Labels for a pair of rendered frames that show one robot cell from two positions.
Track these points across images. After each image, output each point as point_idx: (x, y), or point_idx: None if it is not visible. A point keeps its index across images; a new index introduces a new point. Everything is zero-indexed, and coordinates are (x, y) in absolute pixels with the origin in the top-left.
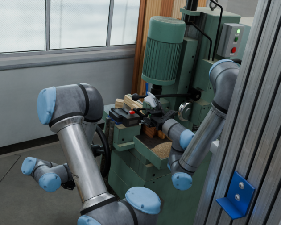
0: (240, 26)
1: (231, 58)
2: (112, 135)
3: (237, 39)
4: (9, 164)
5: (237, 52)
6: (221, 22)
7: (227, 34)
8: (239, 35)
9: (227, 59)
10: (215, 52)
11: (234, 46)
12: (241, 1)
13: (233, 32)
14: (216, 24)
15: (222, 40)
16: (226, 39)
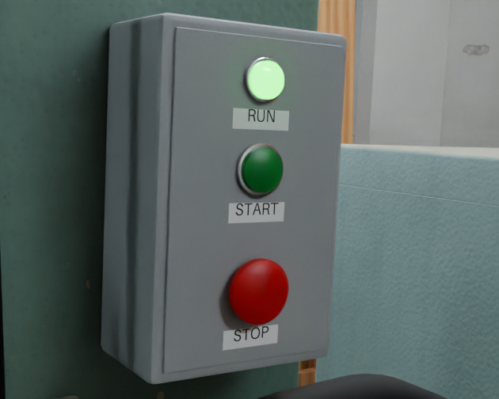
0: (281, 31)
1: (421, 350)
2: None
3: (290, 180)
4: None
5: (318, 321)
6: (75, 16)
7: (139, 118)
8: (302, 135)
9: (270, 385)
10: (85, 328)
11: (260, 254)
12: (485, 140)
13: (192, 93)
14: None
15: (119, 197)
16: (142, 177)
